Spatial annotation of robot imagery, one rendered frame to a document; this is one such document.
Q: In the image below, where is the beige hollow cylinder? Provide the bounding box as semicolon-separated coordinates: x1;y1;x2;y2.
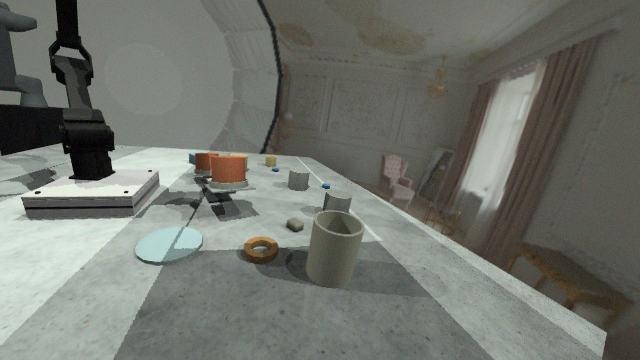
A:
305;210;365;288

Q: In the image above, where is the brown ring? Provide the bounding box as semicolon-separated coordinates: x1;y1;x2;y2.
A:
244;237;279;264

